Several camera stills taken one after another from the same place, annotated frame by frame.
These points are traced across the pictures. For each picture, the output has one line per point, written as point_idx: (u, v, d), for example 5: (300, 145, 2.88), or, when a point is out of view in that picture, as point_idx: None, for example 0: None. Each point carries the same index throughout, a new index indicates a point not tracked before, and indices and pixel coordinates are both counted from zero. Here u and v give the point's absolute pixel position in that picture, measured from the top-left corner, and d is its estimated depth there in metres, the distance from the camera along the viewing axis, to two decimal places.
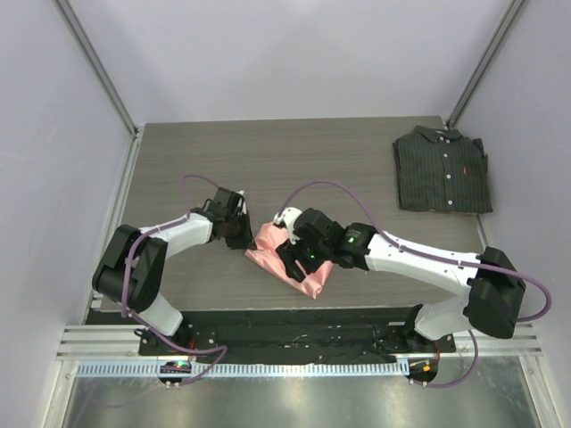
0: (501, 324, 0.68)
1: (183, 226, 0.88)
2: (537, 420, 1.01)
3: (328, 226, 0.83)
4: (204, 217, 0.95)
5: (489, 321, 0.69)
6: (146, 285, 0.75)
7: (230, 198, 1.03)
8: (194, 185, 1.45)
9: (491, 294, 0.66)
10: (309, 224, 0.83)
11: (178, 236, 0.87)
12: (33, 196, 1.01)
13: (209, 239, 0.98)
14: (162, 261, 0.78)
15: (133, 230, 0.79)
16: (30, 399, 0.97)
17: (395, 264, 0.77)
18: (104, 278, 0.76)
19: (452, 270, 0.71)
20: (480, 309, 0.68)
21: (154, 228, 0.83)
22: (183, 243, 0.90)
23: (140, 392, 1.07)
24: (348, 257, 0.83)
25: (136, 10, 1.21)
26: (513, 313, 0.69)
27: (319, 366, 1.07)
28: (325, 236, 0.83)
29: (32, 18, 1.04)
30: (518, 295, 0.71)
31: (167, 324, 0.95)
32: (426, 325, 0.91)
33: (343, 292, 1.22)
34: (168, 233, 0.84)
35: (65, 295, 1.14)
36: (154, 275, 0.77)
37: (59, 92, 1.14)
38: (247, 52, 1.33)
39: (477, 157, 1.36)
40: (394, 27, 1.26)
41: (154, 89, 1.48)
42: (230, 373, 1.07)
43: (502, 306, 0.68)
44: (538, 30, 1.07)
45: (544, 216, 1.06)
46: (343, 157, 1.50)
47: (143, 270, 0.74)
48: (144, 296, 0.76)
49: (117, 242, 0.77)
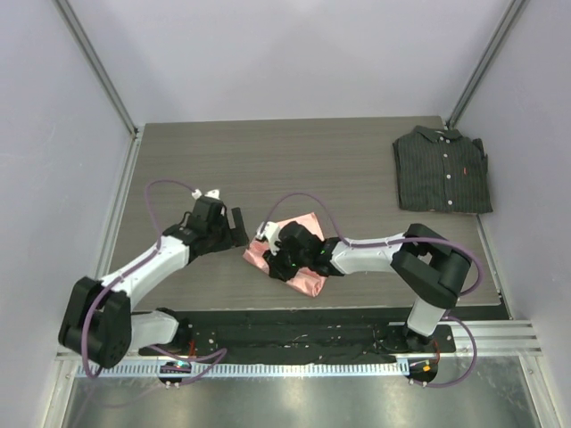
0: (434, 288, 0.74)
1: (150, 265, 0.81)
2: (537, 420, 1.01)
3: (309, 238, 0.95)
4: (180, 240, 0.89)
5: (425, 289, 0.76)
6: (111, 346, 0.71)
7: (210, 209, 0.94)
8: (162, 189, 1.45)
9: (409, 260, 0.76)
10: (293, 234, 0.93)
11: (147, 278, 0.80)
12: (33, 197, 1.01)
13: (187, 261, 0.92)
14: (126, 317, 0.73)
15: (93, 283, 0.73)
16: (31, 399, 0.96)
17: (350, 261, 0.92)
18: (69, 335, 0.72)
19: (382, 251, 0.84)
20: (409, 278, 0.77)
21: (118, 277, 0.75)
22: (155, 279, 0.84)
23: (140, 392, 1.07)
24: (324, 267, 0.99)
25: (136, 10, 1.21)
26: (451, 280, 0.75)
27: (319, 366, 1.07)
28: (305, 248, 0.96)
29: (32, 18, 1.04)
30: (457, 265, 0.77)
31: (161, 334, 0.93)
32: (421, 321, 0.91)
33: (343, 292, 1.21)
34: (133, 278, 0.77)
35: (64, 295, 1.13)
36: (119, 332, 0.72)
37: (59, 93, 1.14)
38: (247, 52, 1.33)
39: (478, 156, 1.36)
40: (394, 27, 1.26)
41: (154, 89, 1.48)
42: (229, 373, 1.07)
43: (430, 273, 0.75)
44: (538, 31, 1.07)
45: (544, 216, 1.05)
46: (343, 157, 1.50)
47: (103, 335, 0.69)
48: (112, 354, 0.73)
49: (76, 297, 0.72)
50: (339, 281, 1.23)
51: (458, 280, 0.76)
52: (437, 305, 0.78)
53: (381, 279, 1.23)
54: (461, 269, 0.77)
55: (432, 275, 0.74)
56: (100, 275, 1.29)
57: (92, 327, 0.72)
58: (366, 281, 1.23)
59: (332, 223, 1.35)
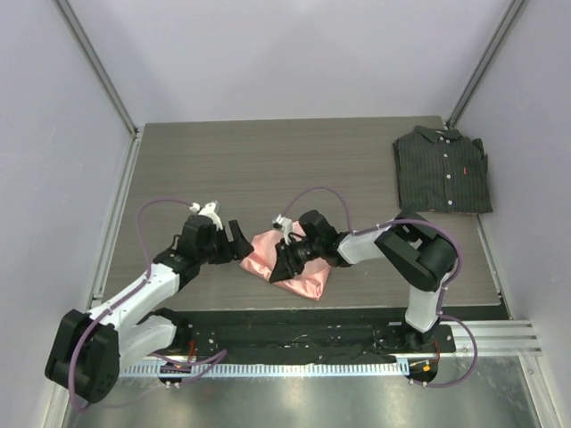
0: (412, 267, 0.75)
1: (139, 296, 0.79)
2: (537, 420, 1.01)
3: (326, 227, 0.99)
4: (169, 267, 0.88)
5: (404, 267, 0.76)
6: (99, 378, 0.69)
7: (199, 233, 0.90)
8: (153, 210, 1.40)
9: (390, 239, 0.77)
10: (312, 220, 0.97)
11: (136, 308, 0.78)
12: (33, 197, 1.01)
13: (177, 289, 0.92)
14: (114, 350, 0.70)
15: (82, 316, 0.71)
16: (30, 399, 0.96)
17: (352, 249, 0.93)
18: (57, 370, 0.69)
19: (375, 234, 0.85)
20: (391, 257, 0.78)
21: (105, 311, 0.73)
22: (144, 308, 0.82)
23: (141, 392, 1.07)
24: (335, 258, 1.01)
25: (136, 10, 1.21)
26: (434, 265, 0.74)
27: (319, 366, 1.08)
28: (322, 235, 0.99)
29: (32, 18, 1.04)
30: (441, 251, 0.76)
31: (159, 341, 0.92)
32: (417, 316, 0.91)
33: (343, 292, 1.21)
34: (122, 311, 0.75)
35: (65, 295, 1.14)
36: (110, 364, 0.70)
37: (59, 93, 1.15)
38: (247, 52, 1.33)
39: (477, 157, 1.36)
40: (395, 27, 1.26)
41: (154, 90, 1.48)
42: (230, 372, 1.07)
43: (409, 254, 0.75)
44: (538, 30, 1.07)
45: (544, 215, 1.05)
46: (343, 157, 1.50)
47: (90, 368, 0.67)
48: (100, 386, 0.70)
49: (62, 331, 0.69)
50: (339, 281, 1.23)
51: (441, 264, 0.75)
52: (418, 287, 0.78)
53: (381, 279, 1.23)
54: (447, 254, 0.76)
55: (409, 254, 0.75)
56: (100, 275, 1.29)
57: (80, 358, 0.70)
58: (366, 281, 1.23)
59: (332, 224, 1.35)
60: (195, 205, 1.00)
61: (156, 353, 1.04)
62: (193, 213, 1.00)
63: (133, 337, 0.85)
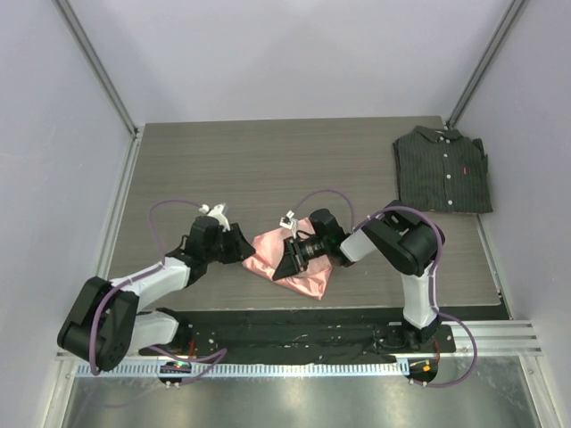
0: (393, 248, 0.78)
1: (156, 275, 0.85)
2: (537, 420, 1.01)
3: (335, 227, 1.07)
4: (181, 260, 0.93)
5: (386, 249, 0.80)
6: (115, 344, 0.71)
7: (205, 234, 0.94)
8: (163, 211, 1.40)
9: (373, 224, 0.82)
10: (324, 219, 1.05)
11: (153, 286, 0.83)
12: (33, 197, 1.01)
13: (186, 283, 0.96)
14: (132, 317, 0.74)
15: (103, 283, 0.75)
16: (30, 399, 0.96)
17: (351, 245, 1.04)
18: (70, 335, 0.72)
19: None
20: (376, 242, 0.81)
21: (127, 280, 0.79)
22: (157, 292, 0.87)
23: (141, 392, 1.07)
24: (339, 256, 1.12)
25: (136, 10, 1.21)
26: (417, 249, 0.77)
27: (319, 366, 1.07)
28: (330, 235, 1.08)
29: (32, 18, 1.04)
30: (425, 237, 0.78)
31: (161, 337, 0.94)
32: (415, 312, 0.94)
33: (343, 292, 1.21)
34: (141, 283, 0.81)
35: (65, 294, 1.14)
36: (125, 332, 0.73)
37: (60, 93, 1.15)
38: (247, 53, 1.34)
39: (478, 157, 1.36)
40: (394, 27, 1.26)
41: (154, 90, 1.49)
42: (230, 372, 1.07)
43: (392, 238, 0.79)
44: (538, 31, 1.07)
45: (544, 215, 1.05)
46: (343, 157, 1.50)
47: (110, 329, 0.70)
48: (111, 355, 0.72)
49: (85, 296, 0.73)
50: (339, 281, 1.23)
51: (423, 247, 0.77)
52: (403, 271, 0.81)
53: (381, 279, 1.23)
54: (429, 239, 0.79)
55: (390, 236, 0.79)
56: (101, 274, 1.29)
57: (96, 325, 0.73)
58: (366, 282, 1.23)
59: None
60: (205, 205, 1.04)
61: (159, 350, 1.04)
62: (202, 214, 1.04)
63: (143, 321, 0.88)
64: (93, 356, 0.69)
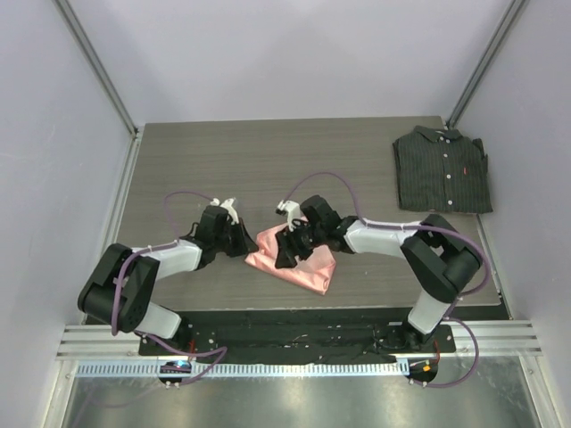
0: (436, 280, 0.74)
1: (175, 250, 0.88)
2: (537, 420, 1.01)
3: (327, 213, 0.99)
4: (194, 243, 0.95)
5: (426, 277, 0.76)
6: (136, 304, 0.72)
7: (216, 219, 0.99)
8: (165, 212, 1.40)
9: (417, 248, 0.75)
10: (313, 203, 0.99)
11: (170, 258, 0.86)
12: (33, 198, 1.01)
13: (196, 267, 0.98)
14: (153, 280, 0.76)
15: (124, 249, 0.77)
16: (31, 399, 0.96)
17: (363, 239, 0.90)
18: (90, 299, 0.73)
19: (395, 233, 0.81)
20: (415, 265, 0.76)
21: (146, 248, 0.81)
22: (173, 267, 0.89)
23: (140, 392, 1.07)
24: (336, 242, 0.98)
25: (135, 10, 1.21)
26: (456, 275, 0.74)
27: (319, 366, 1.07)
28: (323, 220, 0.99)
29: (32, 18, 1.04)
30: (465, 263, 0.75)
31: (163, 329, 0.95)
32: (422, 319, 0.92)
33: (343, 292, 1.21)
34: (160, 253, 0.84)
35: (65, 295, 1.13)
36: (144, 296, 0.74)
37: (60, 94, 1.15)
38: (247, 52, 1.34)
39: (478, 157, 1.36)
40: (394, 27, 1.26)
41: (154, 90, 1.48)
42: (229, 373, 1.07)
43: (435, 265, 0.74)
44: (538, 30, 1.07)
45: (544, 214, 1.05)
46: (343, 157, 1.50)
47: (133, 287, 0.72)
48: (132, 316, 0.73)
49: (106, 260, 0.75)
50: (339, 281, 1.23)
51: (462, 274, 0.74)
52: (435, 295, 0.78)
53: (380, 279, 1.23)
54: (469, 264, 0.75)
55: (435, 267, 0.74)
56: None
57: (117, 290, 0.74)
58: (366, 282, 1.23)
59: None
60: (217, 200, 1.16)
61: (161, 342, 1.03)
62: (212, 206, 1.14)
63: (153, 303, 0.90)
64: (117, 313, 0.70)
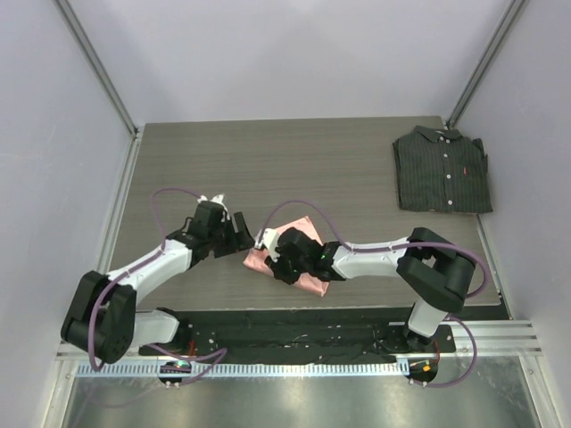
0: (442, 293, 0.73)
1: (156, 263, 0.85)
2: (537, 420, 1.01)
3: (309, 244, 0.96)
4: (183, 243, 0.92)
5: (430, 293, 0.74)
6: (115, 339, 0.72)
7: (211, 214, 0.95)
8: (164, 211, 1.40)
9: (415, 266, 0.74)
10: (292, 240, 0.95)
11: (152, 275, 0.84)
12: (33, 198, 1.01)
13: (190, 266, 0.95)
14: (131, 311, 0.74)
15: (99, 278, 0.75)
16: (31, 399, 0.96)
17: (352, 266, 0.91)
18: (71, 333, 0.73)
19: (386, 255, 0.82)
20: (415, 283, 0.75)
21: (124, 273, 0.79)
22: (159, 277, 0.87)
23: (140, 392, 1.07)
24: (326, 272, 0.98)
25: (134, 9, 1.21)
26: (457, 283, 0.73)
27: (319, 366, 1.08)
28: (305, 254, 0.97)
29: (33, 17, 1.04)
30: (462, 267, 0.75)
31: (162, 333, 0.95)
32: (418, 323, 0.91)
33: (343, 292, 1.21)
34: (139, 275, 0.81)
35: (65, 295, 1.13)
36: (123, 327, 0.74)
37: (61, 93, 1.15)
38: (247, 53, 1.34)
39: (478, 156, 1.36)
40: (394, 27, 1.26)
41: (154, 90, 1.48)
42: (230, 372, 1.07)
43: (435, 280, 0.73)
44: (537, 31, 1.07)
45: (544, 214, 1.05)
46: (342, 157, 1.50)
47: (108, 322, 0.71)
48: (113, 349, 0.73)
49: (83, 290, 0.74)
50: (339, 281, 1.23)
51: (462, 280, 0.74)
52: (442, 308, 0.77)
53: (381, 279, 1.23)
54: (467, 269, 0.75)
55: (439, 281, 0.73)
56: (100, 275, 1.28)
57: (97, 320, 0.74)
58: (366, 282, 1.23)
59: (332, 223, 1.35)
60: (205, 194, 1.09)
61: (161, 349, 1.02)
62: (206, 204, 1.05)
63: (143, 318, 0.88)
64: (92, 350, 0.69)
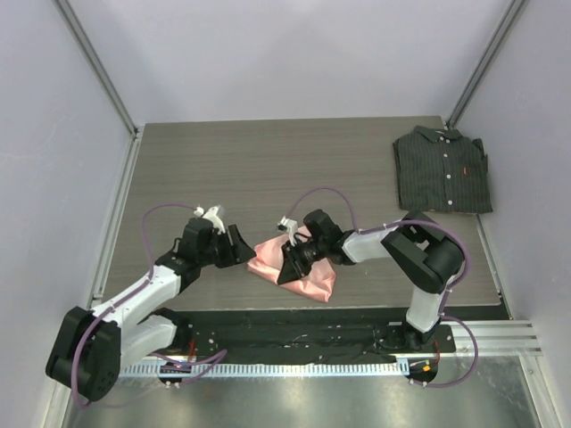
0: (421, 269, 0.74)
1: (144, 293, 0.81)
2: (537, 420, 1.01)
3: (330, 227, 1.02)
4: (171, 269, 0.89)
5: (411, 268, 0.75)
6: (99, 380, 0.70)
7: (199, 235, 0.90)
8: (163, 212, 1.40)
9: (398, 240, 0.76)
10: (317, 218, 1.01)
11: (138, 308, 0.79)
12: (33, 198, 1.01)
13: (179, 291, 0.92)
14: (116, 349, 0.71)
15: (83, 316, 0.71)
16: (31, 399, 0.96)
17: (357, 247, 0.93)
18: (55, 371, 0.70)
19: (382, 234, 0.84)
20: (397, 258, 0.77)
21: (108, 309, 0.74)
22: (146, 308, 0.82)
23: (141, 392, 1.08)
24: (337, 255, 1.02)
25: (134, 8, 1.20)
26: (440, 265, 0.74)
27: (319, 366, 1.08)
28: (325, 234, 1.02)
29: (32, 17, 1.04)
30: (447, 251, 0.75)
31: (161, 339, 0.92)
32: (416, 316, 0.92)
33: (343, 292, 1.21)
34: (125, 308, 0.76)
35: (64, 295, 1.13)
36: (108, 367, 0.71)
37: (60, 92, 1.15)
38: (247, 52, 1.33)
39: (478, 156, 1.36)
40: (394, 26, 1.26)
41: (154, 89, 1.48)
42: (229, 372, 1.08)
43: (416, 255, 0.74)
44: (538, 30, 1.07)
45: (544, 213, 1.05)
46: (343, 157, 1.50)
47: (91, 362, 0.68)
48: (99, 388, 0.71)
49: (65, 327, 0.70)
50: (339, 281, 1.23)
51: (445, 263, 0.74)
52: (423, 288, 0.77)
53: (381, 279, 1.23)
54: (453, 254, 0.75)
55: (419, 258, 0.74)
56: (100, 275, 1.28)
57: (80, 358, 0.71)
58: (366, 282, 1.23)
59: None
60: (199, 209, 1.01)
61: (155, 353, 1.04)
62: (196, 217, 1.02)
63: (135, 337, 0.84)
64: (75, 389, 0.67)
